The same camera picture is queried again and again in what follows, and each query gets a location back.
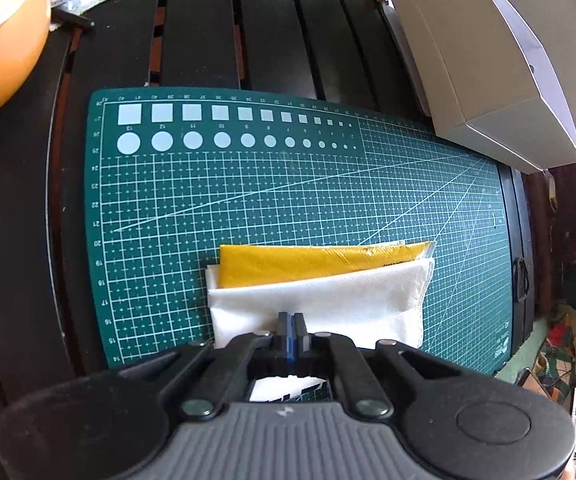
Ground green cutting mat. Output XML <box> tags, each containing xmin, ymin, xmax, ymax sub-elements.
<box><xmin>84</xmin><ymin>87</ymin><xmax>518</xmax><ymax>377</ymax></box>

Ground black cable loop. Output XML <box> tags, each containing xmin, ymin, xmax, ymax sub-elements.
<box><xmin>512</xmin><ymin>257</ymin><xmax>531</xmax><ymax>303</ymax></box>

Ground white cardboard box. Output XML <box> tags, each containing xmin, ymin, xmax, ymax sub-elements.
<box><xmin>385</xmin><ymin>0</ymin><xmax>576</xmax><ymax>175</ymax></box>

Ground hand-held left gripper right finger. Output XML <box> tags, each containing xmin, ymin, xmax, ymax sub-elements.
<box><xmin>293</xmin><ymin>313</ymin><xmax>468</xmax><ymax>421</ymax></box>

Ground colourful patchwork quilt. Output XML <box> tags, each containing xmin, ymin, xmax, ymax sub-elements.
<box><xmin>542</xmin><ymin>320</ymin><xmax>576</xmax><ymax>406</ymax></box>

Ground black pen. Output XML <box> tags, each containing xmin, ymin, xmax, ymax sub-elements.
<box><xmin>50</xmin><ymin>10</ymin><xmax>94</xmax><ymax>31</ymax></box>

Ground dark red wooden cabinet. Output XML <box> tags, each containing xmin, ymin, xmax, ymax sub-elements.
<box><xmin>528</xmin><ymin>162</ymin><xmax>576</xmax><ymax>321</ymax></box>

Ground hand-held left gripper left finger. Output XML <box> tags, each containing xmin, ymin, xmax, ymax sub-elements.
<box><xmin>118</xmin><ymin>312</ymin><xmax>293</xmax><ymax>421</ymax></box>

